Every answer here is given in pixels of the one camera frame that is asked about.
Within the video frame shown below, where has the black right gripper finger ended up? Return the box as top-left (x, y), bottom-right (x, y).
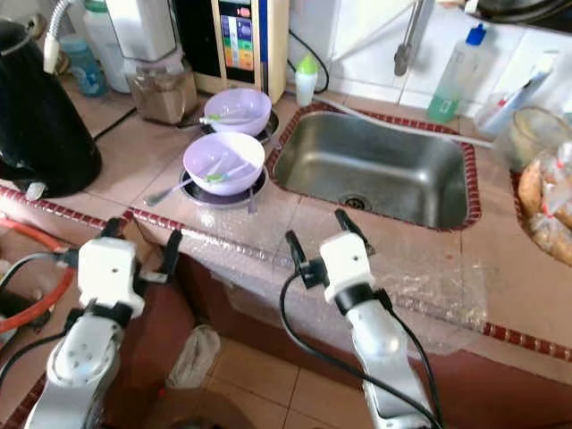
top-left (333, 207), bottom-right (369, 249)
top-left (283, 230), bottom-right (311, 276)

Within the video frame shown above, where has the metal fork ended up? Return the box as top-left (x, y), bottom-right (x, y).
top-left (143, 177), bottom-right (193, 208)

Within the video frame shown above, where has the round stainless steel plate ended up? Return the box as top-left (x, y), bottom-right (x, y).
top-left (198, 112), bottom-right (280, 146)
top-left (179, 165), bottom-right (269, 212)

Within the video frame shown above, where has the purple plastic bowl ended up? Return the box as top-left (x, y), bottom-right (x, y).
top-left (202, 88), bottom-right (273, 137)
top-left (183, 131), bottom-right (267, 198)

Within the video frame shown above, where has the stainless steel sink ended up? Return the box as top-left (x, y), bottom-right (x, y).
top-left (266, 101), bottom-right (484, 233)

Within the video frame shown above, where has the crumpled clear plastic bag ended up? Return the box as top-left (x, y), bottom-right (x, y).
top-left (165, 324), bottom-right (222, 391)

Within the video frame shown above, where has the clear bubble wrap sheet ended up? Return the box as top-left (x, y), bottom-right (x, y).
top-left (179, 219), bottom-right (488, 354)

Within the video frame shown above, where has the white plastic pipe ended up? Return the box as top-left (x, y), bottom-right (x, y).
top-left (313, 97), bottom-right (497, 150)

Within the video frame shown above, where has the black electric kettle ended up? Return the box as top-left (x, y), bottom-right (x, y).
top-left (0, 18), bottom-right (103, 201)

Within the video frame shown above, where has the glass jar brown powder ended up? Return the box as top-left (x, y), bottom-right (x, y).
top-left (125, 58), bottom-right (198, 126)

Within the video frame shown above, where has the small white bottle green cap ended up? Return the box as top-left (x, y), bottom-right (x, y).
top-left (295, 54), bottom-right (320, 108)

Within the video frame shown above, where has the teal plastic bottle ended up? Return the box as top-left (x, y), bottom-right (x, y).
top-left (61, 36), bottom-right (108, 97)

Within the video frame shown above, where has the clear plastic cup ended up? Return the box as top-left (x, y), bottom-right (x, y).
top-left (474, 89), bottom-right (524, 139)

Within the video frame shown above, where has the dish soap bottle blue cap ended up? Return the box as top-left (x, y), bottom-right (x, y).
top-left (426, 24), bottom-right (490, 124)

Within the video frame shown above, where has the white jug green lid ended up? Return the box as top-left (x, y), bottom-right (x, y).
top-left (79, 0), bottom-right (135, 90)

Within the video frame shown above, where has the bagged bread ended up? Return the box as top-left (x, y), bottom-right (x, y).
top-left (517, 143), bottom-right (572, 267)

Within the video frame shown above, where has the white water filter unit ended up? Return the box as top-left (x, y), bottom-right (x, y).
top-left (105, 0), bottom-right (184, 65)

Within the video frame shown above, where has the clear glass jar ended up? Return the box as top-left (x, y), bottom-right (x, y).
top-left (505, 105), bottom-right (572, 175)

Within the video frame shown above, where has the cream black water ionizer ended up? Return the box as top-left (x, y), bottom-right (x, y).
top-left (172, 0), bottom-right (291, 97)

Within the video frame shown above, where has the white toothpaste tube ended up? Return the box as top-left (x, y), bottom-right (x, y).
top-left (496, 49), bottom-right (562, 135)

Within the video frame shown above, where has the black pan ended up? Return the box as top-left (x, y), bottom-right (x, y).
top-left (465, 0), bottom-right (572, 26)

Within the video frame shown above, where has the orange hose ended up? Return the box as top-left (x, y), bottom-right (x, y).
top-left (0, 217), bottom-right (76, 333)

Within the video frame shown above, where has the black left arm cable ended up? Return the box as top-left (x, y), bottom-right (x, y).
top-left (0, 253), bottom-right (81, 385)

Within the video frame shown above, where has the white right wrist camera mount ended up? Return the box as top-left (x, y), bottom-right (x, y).
top-left (319, 231), bottom-right (377, 304)

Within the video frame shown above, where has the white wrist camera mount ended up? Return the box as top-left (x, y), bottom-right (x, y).
top-left (319, 231), bottom-right (377, 304)
top-left (77, 236), bottom-right (147, 320)

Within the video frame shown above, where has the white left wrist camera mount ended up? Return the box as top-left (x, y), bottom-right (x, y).
top-left (77, 236), bottom-right (147, 320)

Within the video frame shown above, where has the black ionizer power cable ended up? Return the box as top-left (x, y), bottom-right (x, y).
top-left (288, 27), bottom-right (330, 95)

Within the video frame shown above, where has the metal wall faucet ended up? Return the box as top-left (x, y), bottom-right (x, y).
top-left (393, 0), bottom-right (428, 78)

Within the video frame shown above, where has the grey flexible tap hose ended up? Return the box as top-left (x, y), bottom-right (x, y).
top-left (43, 0), bottom-right (74, 74)

